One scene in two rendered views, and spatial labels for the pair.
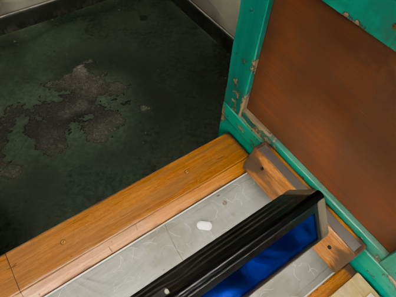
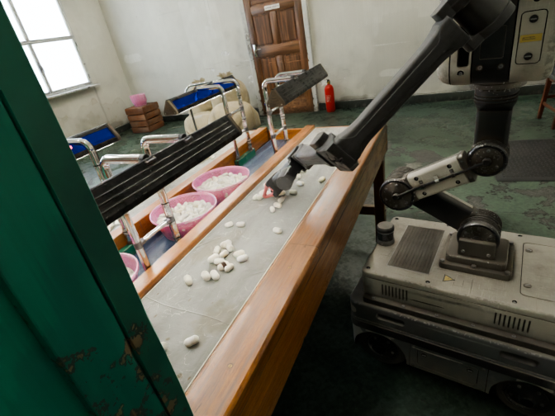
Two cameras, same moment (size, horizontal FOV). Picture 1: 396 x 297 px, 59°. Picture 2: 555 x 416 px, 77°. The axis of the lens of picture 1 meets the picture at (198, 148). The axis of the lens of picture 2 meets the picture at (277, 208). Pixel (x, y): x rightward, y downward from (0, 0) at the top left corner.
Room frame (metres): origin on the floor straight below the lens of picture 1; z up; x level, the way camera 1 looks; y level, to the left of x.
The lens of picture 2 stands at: (0.93, -0.01, 1.34)
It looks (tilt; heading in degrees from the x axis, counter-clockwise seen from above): 28 degrees down; 158
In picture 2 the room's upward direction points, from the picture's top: 11 degrees counter-clockwise
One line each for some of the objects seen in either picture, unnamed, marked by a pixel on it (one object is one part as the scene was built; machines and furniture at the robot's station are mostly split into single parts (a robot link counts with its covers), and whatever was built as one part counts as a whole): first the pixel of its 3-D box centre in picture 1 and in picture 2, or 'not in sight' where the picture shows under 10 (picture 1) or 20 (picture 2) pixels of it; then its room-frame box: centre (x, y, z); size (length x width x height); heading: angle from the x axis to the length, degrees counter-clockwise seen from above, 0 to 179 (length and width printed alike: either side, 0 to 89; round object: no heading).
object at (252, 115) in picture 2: not in sight; (229, 120); (-3.20, 1.22, 0.40); 0.74 x 0.56 x 0.38; 132
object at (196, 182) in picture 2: not in sight; (223, 186); (-0.54, 0.33, 0.72); 0.27 x 0.27 x 0.10
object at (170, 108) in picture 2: not in sight; (205, 92); (-1.03, 0.47, 1.08); 0.62 x 0.08 x 0.07; 129
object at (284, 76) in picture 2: not in sight; (291, 120); (-0.66, 0.78, 0.90); 0.20 x 0.19 x 0.45; 129
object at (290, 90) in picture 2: not in sight; (301, 82); (-0.59, 0.83, 1.08); 0.62 x 0.08 x 0.07; 129
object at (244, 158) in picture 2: not in sight; (225, 123); (-0.97, 0.53, 0.90); 0.20 x 0.19 x 0.45; 129
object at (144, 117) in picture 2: not in sight; (143, 112); (-6.04, 0.52, 0.32); 0.42 x 0.42 x 0.64; 41
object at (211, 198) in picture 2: not in sight; (187, 217); (-0.37, 0.11, 0.72); 0.27 x 0.27 x 0.10
